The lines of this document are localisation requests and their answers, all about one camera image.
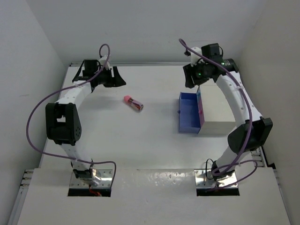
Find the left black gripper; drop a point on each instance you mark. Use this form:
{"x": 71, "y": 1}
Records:
{"x": 116, "y": 81}

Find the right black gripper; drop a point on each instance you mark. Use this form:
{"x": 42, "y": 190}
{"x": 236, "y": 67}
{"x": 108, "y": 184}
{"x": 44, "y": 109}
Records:
{"x": 191, "y": 80}

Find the blue drawer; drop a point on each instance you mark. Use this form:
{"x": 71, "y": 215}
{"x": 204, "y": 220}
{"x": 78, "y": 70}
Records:
{"x": 198, "y": 92}

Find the clear tube with pink cap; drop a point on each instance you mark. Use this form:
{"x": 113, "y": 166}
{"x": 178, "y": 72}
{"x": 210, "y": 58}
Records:
{"x": 134, "y": 104}

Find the purple bottom drawer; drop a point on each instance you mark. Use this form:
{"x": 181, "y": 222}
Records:
{"x": 188, "y": 111}

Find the pink drawer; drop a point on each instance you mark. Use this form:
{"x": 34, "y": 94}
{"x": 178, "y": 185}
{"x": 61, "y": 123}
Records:
{"x": 200, "y": 111}

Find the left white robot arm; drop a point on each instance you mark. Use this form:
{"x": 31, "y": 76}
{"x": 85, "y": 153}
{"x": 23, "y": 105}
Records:
{"x": 62, "y": 119}

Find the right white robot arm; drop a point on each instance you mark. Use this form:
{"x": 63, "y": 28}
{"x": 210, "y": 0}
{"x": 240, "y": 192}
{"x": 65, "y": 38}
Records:
{"x": 251, "y": 127}

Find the white drawer cabinet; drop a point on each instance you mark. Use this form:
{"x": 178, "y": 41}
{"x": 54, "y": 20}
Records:
{"x": 219, "y": 119}

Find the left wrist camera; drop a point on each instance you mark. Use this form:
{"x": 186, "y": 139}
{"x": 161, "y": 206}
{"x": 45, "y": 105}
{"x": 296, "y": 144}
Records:
{"x": 104, "y": 62}

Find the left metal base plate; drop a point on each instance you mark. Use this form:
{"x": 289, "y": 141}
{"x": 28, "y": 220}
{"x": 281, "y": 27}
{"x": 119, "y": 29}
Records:
{"x": 103, "y": 179}

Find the metal base plate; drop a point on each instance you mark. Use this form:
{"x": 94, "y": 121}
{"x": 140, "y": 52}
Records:
{"x": 103, "y": 179}
{"x": 205, "y": 180}

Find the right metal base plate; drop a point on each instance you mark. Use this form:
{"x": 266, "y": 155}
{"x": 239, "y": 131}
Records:
{"x": 205, "y": 180}

